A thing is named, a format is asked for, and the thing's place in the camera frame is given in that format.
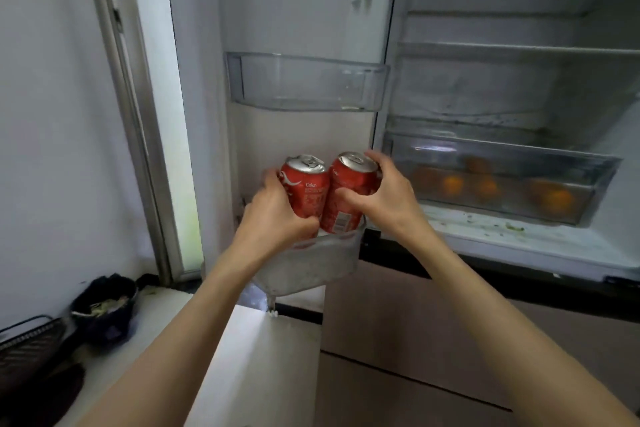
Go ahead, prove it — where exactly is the clear crisper drawer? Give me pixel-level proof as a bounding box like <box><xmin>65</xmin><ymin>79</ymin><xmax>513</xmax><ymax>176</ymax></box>
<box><xmin>382</xmin><ymin>131</ymin><xmax>623</xmax><ymax>228</ymax></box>

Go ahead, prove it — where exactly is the frosted glass door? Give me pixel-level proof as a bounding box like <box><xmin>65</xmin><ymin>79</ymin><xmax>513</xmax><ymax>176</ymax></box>
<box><xmin>81</xmin><ymin>0</ymin><xmax>206</xmax><ymax>286</ymax></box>

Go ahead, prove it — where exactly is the person's left forearm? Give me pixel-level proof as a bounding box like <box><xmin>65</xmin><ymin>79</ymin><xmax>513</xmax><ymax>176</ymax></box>
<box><xmin>75</xmin><ymin>244</ymin><xmax>263</xmax><ymax>427</ymax></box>

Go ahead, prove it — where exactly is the person's right hand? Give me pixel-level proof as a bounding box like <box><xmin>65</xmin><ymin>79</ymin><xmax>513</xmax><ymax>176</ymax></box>
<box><xmin>335</xmin><ymin>150</ymin><xmax>436</xmax><ymax>242</ymax></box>

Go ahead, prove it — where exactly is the silver pink refrigerator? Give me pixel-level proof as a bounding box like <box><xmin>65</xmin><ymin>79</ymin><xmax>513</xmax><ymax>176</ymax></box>
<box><xmin>215</xmin><ymin>0</ymin><xmax>640</xmax><ymax>427</ymax></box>

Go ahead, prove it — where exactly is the person's left hand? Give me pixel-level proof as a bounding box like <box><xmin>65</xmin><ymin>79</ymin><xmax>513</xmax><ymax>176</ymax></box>
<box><xmin>235</xmin><ymin>169</ymin><xmax>321</xmax><ymax>268</ymax></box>

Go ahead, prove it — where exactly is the dark brown dustpan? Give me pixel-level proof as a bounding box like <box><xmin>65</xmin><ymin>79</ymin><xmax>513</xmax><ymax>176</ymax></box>
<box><xmin>0</xmin><ymin>361</ymin><xmax>86</xmax><ymax>427</ymax></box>

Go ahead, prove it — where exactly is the black trash bag bin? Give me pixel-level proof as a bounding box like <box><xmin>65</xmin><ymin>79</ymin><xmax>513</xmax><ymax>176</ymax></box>
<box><xmin>69</xmin><ymin>274</ymin><xmax>139</xmax><ymax>345</ymax></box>

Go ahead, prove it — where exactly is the person's right forearm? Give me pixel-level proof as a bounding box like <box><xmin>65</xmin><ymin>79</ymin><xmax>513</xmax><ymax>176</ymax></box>
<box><xmin>405</xmin><ymin>224</ymin><xmax>640</xmax><ymax>427</ymax></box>

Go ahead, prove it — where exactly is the clear door bin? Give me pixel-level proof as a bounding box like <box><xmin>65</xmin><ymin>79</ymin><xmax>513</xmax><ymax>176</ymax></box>
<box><xmin>252</xmin><ymin>219</ymin><xmax>367</xmax><ymax>298</ymax></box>
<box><xmin>225</xmin><ymin>52</ymin><xmax>390</xmax><ymax>112</ymax></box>

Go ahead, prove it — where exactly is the red can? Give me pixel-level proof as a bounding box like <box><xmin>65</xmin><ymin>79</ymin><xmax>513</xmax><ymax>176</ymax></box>
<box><xmin>279</xmin><ymin>155</ymin><xmax>331</xmax><ymax>220</ymax></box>
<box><xmin>319</xmin><ymin>151</ymin><xmax>382</xmax><ymax>235</ymax></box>

